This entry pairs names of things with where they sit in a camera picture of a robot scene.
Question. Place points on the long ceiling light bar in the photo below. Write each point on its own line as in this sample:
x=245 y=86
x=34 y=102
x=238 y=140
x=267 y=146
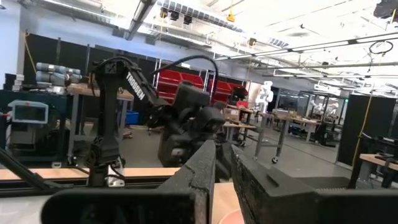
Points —
x=320 y=45

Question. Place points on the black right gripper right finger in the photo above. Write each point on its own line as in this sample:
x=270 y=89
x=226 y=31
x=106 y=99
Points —
x=273 y=199

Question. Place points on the stack of black white boxes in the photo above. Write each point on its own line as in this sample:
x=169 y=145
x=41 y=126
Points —
x=14 y=81

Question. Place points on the light blue framed monitor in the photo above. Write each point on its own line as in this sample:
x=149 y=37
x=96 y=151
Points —
x=29 y=112

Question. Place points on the small cluttered wooden table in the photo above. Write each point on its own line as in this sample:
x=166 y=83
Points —
x=241 y=126

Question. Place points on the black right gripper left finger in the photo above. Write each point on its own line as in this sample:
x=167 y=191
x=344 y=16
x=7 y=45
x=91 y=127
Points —
x=186 y=199

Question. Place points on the wooden workbench with metal legs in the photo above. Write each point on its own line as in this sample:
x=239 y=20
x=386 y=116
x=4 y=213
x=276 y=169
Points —
x=81 y=90

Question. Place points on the red bin storage rack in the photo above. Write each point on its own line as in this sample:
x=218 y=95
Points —
x=171 y=81

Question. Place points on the blue plastic bin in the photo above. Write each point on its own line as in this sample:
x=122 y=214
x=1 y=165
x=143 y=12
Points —
x=132 y=118

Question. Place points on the cardboard box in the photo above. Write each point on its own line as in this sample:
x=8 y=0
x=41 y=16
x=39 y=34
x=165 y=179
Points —
x=231 y=114

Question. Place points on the blue-grey wrapped roll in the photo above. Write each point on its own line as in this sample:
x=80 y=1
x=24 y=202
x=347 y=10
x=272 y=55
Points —
x=53 y=78
x=53 y=67

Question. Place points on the pink plate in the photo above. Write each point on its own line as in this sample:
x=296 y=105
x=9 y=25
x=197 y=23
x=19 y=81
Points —
x=233 y=218

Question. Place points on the black partition panel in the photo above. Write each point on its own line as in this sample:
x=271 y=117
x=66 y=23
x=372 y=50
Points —
x=379 y=124

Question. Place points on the black table frame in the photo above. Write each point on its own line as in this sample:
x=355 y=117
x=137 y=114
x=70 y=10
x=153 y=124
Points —
x=62 y=186

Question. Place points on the wooden table with caster legs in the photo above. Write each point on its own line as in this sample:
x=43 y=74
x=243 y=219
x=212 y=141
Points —
x=295 y=119

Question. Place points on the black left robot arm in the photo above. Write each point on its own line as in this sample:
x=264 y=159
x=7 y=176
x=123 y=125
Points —
x=107 y=124

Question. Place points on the wooden side table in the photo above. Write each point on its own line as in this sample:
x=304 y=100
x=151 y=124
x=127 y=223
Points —
x=377 y=160

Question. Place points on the white humanoid robot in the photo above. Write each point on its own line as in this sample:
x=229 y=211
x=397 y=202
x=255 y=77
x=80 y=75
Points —
x=265 y=93

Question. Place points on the plywood base board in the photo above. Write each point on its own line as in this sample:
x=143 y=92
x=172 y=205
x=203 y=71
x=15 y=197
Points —
x=46 y=173

